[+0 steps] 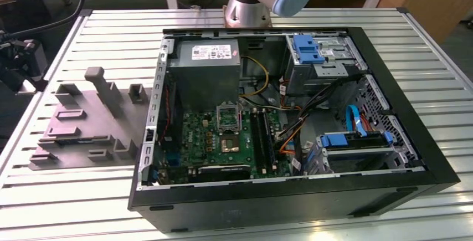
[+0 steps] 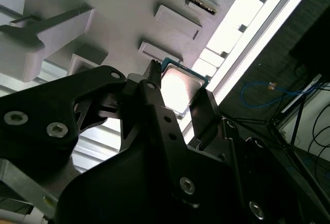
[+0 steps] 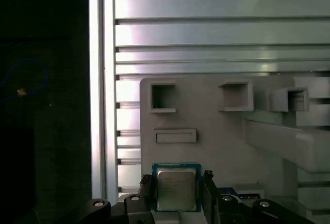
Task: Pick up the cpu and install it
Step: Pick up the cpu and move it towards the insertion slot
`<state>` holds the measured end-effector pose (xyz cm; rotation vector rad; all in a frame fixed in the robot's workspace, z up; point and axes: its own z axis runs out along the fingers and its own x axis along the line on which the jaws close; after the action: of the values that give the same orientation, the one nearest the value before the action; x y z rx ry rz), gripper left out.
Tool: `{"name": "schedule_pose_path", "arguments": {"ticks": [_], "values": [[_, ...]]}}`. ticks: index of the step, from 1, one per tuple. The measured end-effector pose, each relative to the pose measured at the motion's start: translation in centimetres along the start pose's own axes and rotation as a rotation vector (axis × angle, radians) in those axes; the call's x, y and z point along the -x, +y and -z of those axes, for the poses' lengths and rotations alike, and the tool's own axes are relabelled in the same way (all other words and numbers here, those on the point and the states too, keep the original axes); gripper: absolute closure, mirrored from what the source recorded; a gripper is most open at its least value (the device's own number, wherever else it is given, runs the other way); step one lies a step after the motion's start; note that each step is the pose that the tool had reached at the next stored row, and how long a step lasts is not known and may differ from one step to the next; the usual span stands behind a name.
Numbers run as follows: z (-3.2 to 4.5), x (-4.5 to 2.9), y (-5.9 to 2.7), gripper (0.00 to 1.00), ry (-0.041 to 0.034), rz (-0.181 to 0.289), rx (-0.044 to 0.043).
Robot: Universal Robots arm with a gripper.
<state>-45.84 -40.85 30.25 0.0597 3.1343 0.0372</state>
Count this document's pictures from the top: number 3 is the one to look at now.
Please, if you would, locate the blue floor cable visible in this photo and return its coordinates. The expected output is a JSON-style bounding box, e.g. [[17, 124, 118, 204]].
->
[[0, 59, 50, 104]]

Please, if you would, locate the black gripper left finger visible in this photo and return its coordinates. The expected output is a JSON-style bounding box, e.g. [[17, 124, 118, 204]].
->
[[89, 174, 158, 224]]

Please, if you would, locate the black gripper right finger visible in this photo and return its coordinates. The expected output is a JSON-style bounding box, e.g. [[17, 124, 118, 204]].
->
[[202, 169, 318, 224]]

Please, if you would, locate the silver CPU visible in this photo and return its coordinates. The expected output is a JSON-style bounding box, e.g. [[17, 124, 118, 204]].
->
[[151, 162, 202, 212]]

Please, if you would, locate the grey parts rack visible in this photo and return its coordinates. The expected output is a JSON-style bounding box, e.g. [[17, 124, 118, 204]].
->
[[139, 76, 330, 224]]

